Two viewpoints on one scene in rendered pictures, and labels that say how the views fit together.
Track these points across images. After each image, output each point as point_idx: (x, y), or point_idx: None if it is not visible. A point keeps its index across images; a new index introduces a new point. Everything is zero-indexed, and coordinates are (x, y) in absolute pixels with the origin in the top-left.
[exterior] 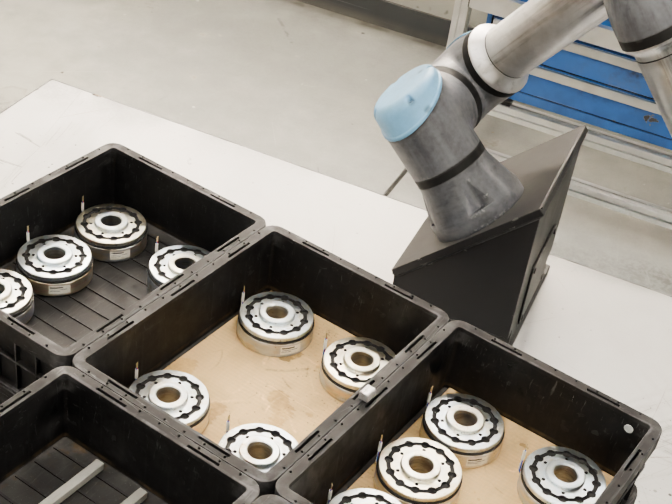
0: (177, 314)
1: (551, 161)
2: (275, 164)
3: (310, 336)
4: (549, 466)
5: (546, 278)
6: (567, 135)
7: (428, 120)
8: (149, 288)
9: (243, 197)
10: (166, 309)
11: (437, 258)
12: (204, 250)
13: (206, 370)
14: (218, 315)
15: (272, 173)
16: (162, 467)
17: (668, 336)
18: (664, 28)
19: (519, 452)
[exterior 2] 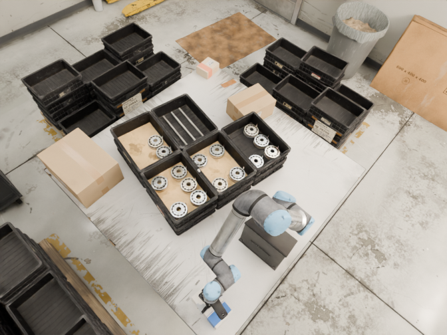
0: (234, 151)
1: (272, 240)
2: (326, 213)
3: (231, 179)
4: (181, 207)
5: (271, 268)
6: (285, 252)
7: (273, 197)
8: None
9: (310, 201)
10: (232, 147)
11: None
12: (261, 165)
13: (227, 161)
14: (241, 165)
15: (322, 211)
16: None
17: (242, 292)
18: (233, 202)
19: (191, 209)
